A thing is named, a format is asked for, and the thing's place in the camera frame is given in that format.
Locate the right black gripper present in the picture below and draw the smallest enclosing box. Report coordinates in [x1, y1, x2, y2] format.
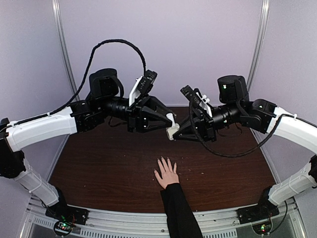
[171, 101, 242, 142]

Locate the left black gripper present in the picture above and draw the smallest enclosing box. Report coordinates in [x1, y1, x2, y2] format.
[99, 93, 177, 133]

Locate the white nail polish bottle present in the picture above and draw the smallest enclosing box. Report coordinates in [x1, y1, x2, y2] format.
[166, 123, 180, 141]

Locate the white nail polish cap brush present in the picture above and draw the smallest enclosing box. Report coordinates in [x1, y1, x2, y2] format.
[166, 113, 175, 127]

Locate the black sleeved forearm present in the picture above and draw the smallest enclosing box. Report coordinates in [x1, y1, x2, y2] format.
[160, 183, 203, 238]

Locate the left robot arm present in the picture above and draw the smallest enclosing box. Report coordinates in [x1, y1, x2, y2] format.
[0, 68, 175, 220]

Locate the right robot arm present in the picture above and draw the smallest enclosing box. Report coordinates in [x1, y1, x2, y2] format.
[166, 75, 317, 158]

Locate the person's hand on table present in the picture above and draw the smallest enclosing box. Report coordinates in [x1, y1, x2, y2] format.
[154, 157, 180, 189]

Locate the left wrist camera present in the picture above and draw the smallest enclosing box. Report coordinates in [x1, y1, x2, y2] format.
[129, 70, 158, 106]

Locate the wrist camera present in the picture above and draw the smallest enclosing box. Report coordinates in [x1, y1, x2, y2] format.
[180, 85, 213, 118]
[129, 70, 158, 106]

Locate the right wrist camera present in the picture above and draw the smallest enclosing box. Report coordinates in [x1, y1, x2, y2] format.
[180, 85, 213, 118]

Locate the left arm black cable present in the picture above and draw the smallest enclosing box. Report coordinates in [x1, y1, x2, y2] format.
[4, 38, 148, 127]

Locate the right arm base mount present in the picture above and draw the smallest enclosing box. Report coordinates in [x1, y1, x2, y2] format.
[237, 205, 280, 237]

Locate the right aluminium corner post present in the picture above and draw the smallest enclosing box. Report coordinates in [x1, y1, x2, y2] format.
[248, 0, 270, 85]

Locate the aluminium corner post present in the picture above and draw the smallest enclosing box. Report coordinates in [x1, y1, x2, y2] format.
[52, 0, 77, 93]
[248, 0, 270, 85]

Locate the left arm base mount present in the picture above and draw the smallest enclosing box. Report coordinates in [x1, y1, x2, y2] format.
[42, 202, 89, 237]

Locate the left aluminium corner post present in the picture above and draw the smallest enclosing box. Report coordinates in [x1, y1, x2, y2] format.
[52, 0, 77, 93]

